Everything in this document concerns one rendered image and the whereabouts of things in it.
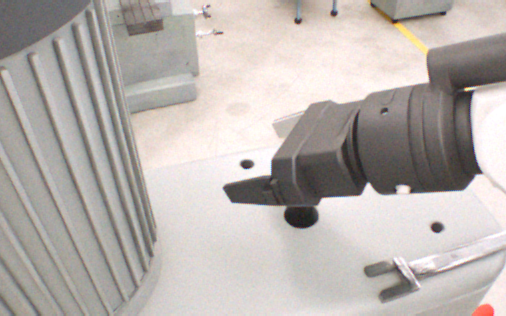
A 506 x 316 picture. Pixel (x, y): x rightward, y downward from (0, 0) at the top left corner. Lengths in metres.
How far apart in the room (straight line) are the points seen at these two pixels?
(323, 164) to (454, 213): 0.21
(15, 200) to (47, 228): 0.03
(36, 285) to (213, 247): 0.19
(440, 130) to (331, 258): 0.19
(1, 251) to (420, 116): 0.30
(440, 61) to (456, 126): 0.05
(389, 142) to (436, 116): 0.04
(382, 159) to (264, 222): 0.18
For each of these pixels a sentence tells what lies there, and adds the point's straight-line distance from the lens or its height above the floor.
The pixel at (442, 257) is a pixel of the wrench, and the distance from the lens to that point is 0.49.
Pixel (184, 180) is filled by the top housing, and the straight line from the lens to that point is 0.54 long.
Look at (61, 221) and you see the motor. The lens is 0.32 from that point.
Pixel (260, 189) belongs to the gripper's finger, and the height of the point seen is 1.98.
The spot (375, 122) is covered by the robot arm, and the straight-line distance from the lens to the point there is 0.36.
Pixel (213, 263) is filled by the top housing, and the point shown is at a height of 1.89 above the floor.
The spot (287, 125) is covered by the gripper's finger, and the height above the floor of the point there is 1.96.
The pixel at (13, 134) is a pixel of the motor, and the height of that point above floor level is 2.12.
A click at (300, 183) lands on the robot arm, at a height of 2.00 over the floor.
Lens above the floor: 2.27
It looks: 43 degrees down
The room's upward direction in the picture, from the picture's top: straight up
